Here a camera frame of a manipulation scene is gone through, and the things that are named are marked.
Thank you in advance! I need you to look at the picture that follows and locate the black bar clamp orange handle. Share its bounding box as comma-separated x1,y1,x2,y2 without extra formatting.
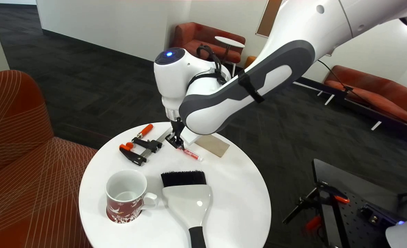
119,123,171,167

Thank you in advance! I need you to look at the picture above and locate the white brush with black bristles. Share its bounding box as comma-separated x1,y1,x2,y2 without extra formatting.
161,170,213,248

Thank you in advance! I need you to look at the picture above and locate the brown wall board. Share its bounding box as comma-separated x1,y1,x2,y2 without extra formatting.
256,0,283,38

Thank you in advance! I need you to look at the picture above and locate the orange marker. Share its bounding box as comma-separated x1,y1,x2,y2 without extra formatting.
179,146,203,163

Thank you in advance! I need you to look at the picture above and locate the white block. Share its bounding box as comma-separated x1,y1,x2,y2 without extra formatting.
181,128,203,145

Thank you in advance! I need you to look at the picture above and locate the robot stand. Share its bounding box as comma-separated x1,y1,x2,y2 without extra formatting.
312,158,407,248

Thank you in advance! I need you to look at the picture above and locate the black power box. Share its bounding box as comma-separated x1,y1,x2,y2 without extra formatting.
358,205,398,227

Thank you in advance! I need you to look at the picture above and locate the long red bench sofa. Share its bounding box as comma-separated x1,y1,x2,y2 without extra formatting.
323,65,407,128

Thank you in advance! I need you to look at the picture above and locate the small round white side table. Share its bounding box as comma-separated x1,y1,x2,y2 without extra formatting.
214,36,245,77

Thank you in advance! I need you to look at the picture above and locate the orange stool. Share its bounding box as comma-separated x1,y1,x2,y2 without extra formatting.
243,55,258,69

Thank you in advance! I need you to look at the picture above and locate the red mug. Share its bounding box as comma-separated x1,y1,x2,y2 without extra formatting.
105,169,159,224

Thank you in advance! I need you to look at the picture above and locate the orange patterned armchair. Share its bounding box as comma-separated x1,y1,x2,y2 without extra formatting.
0,70,99,248

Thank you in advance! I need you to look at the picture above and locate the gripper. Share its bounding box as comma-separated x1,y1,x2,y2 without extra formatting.
165,117,185,150

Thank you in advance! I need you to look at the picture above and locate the black clamp with orange trigger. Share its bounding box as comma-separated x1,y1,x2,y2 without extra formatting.
282,180,350,225

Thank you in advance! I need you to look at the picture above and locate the tan cardboard piece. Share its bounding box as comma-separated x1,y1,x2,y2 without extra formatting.
203,134,231,158

